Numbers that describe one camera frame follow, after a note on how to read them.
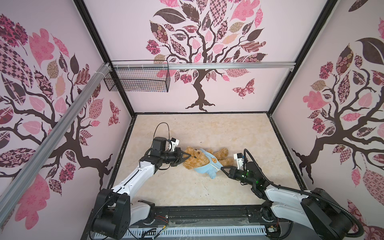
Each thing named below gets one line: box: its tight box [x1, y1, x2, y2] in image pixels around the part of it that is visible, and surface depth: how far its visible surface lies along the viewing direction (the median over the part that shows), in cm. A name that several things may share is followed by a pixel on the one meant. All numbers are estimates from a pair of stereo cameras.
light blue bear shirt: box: [193, 148, 224, 180], surface depth 81 cm
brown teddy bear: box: [183, 146, 235, 170], surface depth 80 cm
